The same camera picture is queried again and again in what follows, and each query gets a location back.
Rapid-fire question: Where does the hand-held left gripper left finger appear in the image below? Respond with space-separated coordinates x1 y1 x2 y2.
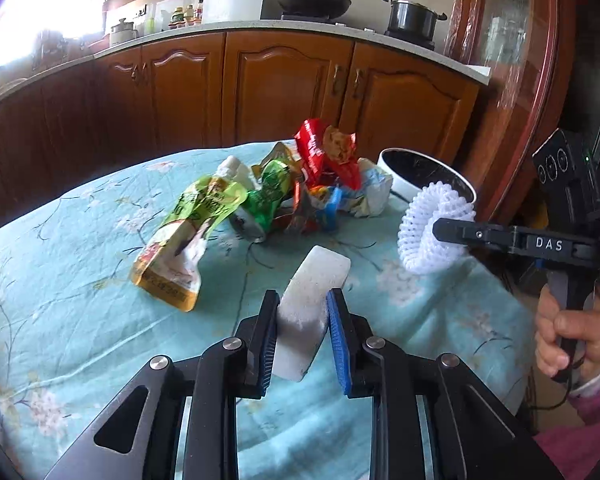
45 289 281 480

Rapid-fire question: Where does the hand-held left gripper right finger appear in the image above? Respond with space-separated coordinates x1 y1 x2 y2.
326 287 563 480

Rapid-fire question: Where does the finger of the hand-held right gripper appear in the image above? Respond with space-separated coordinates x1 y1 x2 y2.
432 219 517 256

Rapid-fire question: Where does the white foam block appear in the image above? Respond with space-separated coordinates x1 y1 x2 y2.
275 245 352 381

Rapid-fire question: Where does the white foam fruit net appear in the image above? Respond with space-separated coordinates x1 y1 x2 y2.
397 183 477 275

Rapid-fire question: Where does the white round waste bin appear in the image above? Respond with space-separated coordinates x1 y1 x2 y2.
377 148 477 221

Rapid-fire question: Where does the white wrapper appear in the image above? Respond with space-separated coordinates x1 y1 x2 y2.
340 157 393 218

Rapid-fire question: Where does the yellow green spout pouch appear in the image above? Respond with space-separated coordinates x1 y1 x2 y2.
131 156 253 312

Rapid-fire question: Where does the orange blue snack wrapper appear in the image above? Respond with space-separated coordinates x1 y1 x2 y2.
275 185 343 233

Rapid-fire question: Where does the green snack wrapper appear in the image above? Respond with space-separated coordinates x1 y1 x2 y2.
242 160 301 243

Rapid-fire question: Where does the red snack wrapper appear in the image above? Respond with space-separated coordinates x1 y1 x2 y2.
294 119 361 191

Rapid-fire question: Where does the person's right forearm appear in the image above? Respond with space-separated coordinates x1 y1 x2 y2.
532 327 600 480

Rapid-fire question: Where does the wooden glass door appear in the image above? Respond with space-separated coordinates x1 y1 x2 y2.
445 0 581 221

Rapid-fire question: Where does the black gas stove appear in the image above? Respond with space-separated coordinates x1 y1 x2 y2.
280 12 437 51

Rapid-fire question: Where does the teal floral tablecloth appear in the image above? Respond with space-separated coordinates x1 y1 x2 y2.
0 140 536 480

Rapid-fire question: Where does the black cooking pot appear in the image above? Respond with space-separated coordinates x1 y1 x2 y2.
381 0 447 41

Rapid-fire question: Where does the wooden base cabinet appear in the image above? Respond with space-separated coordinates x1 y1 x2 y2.
0 30 481 196

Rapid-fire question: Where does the speckled white kitchen counter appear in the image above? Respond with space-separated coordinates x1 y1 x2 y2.
0 20 491 116

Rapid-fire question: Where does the shiny metal kitchenware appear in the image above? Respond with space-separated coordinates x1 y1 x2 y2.
30 30 83 68

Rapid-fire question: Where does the black cord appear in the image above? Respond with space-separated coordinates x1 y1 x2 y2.
527 350 588 411

